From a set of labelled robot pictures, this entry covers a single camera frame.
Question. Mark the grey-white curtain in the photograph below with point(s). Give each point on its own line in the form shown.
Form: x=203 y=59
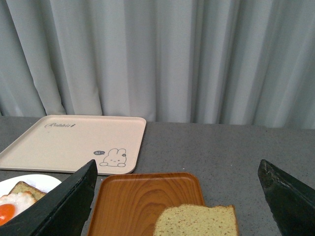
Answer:
x=202 y=61

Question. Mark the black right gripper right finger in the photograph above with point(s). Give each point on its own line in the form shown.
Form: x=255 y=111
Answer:
x=291 y=202

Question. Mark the fried egg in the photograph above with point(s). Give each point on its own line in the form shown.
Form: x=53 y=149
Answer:
x=13 y=204

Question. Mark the bread slice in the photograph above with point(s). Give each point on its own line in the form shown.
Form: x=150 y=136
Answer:
x=22 y=187
x=193 y=220

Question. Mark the pink rabbit tray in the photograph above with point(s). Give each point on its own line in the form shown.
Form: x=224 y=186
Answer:
x=65 y=143

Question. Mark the white round plate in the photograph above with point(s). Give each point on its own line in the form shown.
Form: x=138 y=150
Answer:
x=44 y=183

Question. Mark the brown wooden tray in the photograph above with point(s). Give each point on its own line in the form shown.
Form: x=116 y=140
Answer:
x=129 y=205

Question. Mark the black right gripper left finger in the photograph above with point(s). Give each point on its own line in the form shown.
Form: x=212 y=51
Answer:
x=61 y=212

